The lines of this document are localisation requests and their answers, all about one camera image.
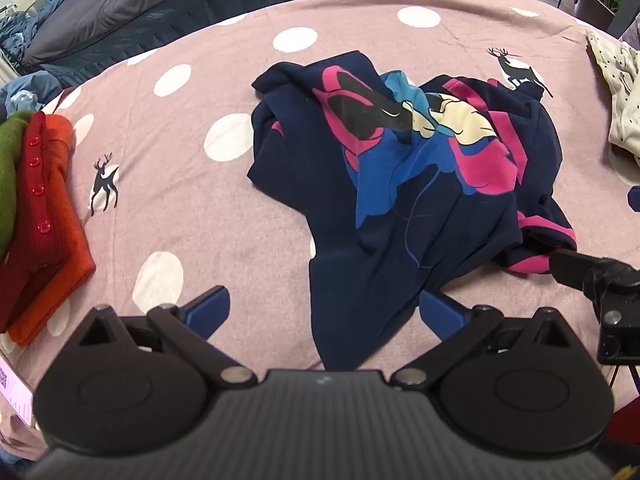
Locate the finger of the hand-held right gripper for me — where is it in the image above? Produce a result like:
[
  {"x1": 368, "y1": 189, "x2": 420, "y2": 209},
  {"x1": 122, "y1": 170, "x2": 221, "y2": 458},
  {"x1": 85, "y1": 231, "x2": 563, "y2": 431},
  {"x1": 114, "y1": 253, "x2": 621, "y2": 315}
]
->
[{"x1": 549, "y1": 249, "x2": 608, "y2": 293}]

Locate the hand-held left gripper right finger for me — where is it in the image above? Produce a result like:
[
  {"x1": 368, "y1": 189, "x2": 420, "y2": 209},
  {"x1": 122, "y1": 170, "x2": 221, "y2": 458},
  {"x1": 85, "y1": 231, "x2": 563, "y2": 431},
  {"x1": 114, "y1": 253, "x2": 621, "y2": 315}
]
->
[{"x1": 391, "y1": 290, "x2": 576, "y2": 391}]

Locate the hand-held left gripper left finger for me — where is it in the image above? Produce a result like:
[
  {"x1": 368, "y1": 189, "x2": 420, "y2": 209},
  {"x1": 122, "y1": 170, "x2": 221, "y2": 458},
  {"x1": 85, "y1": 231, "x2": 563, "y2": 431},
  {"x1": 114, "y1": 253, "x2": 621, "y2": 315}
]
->
[{"x1": 75, "y1": 285, "x2": 257, "y2": 391}]

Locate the navy cartoon print long-sleeve shirt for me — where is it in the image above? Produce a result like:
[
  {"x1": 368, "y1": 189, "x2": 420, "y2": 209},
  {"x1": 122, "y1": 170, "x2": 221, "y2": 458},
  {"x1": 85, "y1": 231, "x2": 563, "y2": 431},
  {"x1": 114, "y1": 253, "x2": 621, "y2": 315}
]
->
[{"x1": 246, "y1": 50, "x2": 578, "y2": 372}]

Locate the red plastic object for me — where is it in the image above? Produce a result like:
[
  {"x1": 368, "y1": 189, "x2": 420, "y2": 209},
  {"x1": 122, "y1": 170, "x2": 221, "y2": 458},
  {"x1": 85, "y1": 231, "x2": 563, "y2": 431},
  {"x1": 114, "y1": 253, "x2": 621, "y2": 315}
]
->
[{"x1": 611, "y1": 395, "x2": 640, "y2": 441}]

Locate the pink polka dot deer blanket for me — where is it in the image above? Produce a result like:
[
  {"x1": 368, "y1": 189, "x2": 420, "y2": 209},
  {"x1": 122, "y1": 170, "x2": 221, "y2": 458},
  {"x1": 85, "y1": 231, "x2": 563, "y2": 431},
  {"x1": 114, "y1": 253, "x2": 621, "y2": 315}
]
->
[{"x1": 0, "y1": 0, "x2": 640, "y2": 466}]

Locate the orange knit cardigan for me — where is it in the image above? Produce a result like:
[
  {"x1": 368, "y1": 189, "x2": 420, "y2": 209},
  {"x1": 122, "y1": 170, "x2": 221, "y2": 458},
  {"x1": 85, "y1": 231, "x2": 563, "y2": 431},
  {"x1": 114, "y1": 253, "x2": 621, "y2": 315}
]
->
[{"x1": 7, "y1": 114, "x2": 97, "y2": 347}]

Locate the cream dotted garment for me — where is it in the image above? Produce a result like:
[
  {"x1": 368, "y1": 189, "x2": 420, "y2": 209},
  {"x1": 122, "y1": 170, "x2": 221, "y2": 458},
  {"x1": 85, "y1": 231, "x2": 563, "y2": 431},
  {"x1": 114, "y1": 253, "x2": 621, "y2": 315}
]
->
[{"x1": 586, "y1": 29, "x2": 640, "y2": 168}]

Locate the red buttoned knit cardigan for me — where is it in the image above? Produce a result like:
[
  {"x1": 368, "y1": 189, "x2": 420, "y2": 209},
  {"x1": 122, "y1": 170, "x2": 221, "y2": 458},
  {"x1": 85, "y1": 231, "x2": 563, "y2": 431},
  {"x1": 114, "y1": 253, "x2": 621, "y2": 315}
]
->
[{"x1": 0, "y1": 110, "x2": 71, "y2": 333}]

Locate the pink card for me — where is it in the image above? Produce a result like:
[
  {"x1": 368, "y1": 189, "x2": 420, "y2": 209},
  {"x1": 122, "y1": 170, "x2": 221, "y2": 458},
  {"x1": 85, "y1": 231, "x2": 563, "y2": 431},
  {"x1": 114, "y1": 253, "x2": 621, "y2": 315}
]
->
[{"x1": 0, "y1": 355, "x2": 36, "y2": 428}]

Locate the green knit sweater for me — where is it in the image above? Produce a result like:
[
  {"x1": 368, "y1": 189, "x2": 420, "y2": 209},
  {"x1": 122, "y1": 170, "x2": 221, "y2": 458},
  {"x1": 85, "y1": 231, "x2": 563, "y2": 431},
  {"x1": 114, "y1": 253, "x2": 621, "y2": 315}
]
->
[{"x1": 0, "y1": 110, "x2": 33, "y2": 261}]

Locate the dark plant pot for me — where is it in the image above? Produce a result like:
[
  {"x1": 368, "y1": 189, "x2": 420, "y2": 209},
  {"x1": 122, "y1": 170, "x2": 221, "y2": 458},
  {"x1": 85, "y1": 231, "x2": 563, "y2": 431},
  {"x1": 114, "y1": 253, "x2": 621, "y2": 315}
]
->
[{"x1": 575, "y1": 0, "x2": 621, "y2": 36}]

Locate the light blue patterned cloth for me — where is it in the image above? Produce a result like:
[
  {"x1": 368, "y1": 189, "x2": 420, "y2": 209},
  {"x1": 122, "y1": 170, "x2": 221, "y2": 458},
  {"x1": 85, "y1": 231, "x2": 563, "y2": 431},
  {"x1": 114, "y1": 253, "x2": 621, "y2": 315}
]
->
[{"x1": 0, "y1": 72, "x2": 63, "y2": 121}]

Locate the crumpled blue cloth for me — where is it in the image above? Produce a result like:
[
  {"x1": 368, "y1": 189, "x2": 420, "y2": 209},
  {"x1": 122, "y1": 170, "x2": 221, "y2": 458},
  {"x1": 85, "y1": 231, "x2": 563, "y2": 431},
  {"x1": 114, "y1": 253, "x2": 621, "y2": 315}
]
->
[{"x1": 0, "y1": 0, "x2": 66, "y2": 66}]

